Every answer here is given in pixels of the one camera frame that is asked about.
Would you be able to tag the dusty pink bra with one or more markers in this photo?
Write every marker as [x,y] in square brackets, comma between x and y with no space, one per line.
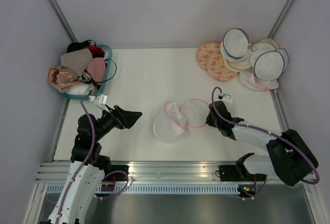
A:
[96,69]

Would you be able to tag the aluminium frame post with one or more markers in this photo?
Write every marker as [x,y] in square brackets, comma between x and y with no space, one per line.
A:
[282,15]
[62,19]

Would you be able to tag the large white bag blue trim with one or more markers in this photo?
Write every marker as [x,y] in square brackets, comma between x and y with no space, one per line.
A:
[269,64]

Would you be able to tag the white bra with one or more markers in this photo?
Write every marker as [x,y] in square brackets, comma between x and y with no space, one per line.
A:
[80,89]

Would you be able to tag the red lace bra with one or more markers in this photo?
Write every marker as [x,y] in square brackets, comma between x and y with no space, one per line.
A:
[96,52]

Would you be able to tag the white mesh bag pink zipper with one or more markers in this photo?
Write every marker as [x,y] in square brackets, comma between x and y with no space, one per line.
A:
[173,121]

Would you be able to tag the aluminium side rail right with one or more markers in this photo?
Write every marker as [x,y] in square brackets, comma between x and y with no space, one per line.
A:
[280,110]

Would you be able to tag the mauve bra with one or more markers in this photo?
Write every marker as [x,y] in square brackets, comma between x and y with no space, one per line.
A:
[77,61]

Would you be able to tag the flat white bag pink trim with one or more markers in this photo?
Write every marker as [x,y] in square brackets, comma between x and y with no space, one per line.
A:
[249,80]

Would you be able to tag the aluminium frame post right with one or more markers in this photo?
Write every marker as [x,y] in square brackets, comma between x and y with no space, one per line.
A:
[282,15]

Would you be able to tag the cream laundry bag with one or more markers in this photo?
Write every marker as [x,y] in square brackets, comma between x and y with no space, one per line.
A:
[238,65]

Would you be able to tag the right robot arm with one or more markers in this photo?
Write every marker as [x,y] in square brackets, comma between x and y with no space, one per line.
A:
[288,157]

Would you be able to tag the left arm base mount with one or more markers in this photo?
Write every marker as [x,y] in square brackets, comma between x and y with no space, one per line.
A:
[117,173]

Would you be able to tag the floral peach laundry bag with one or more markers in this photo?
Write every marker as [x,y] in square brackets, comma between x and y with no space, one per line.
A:
[207,50]

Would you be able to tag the black bra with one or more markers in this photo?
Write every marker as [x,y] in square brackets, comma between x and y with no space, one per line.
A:
[78,46]

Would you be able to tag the white slotted cable duct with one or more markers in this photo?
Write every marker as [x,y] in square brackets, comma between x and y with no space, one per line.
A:
[226,189]

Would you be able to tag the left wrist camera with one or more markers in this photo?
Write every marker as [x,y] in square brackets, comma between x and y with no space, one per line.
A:
[99,101]

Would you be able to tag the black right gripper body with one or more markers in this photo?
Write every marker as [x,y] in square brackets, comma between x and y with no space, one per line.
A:
[212,121]

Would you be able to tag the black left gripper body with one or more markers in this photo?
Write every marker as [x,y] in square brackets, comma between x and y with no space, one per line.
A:
[109,121]

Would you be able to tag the peach satin bra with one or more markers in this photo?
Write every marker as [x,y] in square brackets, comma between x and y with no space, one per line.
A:
[61,78]

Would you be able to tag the teal plastic basket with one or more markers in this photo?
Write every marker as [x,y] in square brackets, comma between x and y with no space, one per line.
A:
[111,69]

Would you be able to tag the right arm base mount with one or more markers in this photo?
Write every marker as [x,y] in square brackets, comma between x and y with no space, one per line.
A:
[232,173]

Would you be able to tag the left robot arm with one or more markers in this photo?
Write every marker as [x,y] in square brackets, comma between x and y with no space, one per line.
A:
[88,167]

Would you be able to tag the white mesh bag blue trim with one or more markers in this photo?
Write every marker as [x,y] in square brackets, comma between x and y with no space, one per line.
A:
[234,45]

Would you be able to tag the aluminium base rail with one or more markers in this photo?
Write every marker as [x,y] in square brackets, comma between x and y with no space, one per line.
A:
[145,171]

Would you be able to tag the aluminium frame post left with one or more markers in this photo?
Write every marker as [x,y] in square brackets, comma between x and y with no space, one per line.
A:
[62,19]

